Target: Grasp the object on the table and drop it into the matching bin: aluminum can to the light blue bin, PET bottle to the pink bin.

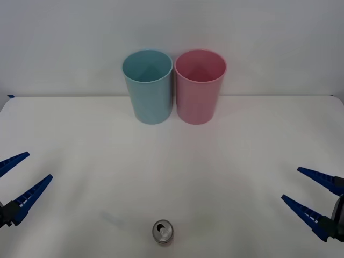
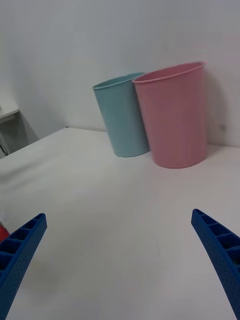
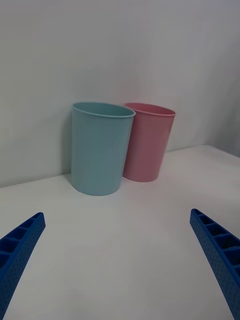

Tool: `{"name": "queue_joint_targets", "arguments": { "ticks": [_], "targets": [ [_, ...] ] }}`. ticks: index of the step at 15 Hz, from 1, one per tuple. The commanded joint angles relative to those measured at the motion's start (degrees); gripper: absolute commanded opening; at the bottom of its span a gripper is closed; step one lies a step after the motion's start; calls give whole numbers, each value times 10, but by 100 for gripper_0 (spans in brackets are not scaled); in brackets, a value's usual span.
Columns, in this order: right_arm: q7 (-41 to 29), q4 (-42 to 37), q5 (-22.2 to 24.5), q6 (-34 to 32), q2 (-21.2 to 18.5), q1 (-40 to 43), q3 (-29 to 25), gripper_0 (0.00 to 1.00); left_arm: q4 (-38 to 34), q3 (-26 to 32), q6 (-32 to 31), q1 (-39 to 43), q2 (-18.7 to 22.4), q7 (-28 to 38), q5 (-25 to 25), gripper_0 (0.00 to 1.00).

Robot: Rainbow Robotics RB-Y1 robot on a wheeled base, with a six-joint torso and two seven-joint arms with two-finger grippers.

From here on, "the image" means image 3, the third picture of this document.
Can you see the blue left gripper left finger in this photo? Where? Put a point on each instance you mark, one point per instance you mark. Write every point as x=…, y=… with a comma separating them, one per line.
x=17, y=250

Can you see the pale blue plastic bin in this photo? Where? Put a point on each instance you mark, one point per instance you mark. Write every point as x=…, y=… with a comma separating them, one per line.
x=97, y=152

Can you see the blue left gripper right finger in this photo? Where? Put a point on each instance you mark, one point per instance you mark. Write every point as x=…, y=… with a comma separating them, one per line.
x=220, y=252

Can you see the pink plastic bin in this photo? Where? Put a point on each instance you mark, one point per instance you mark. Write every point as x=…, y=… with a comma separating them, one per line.
x=147, y=147

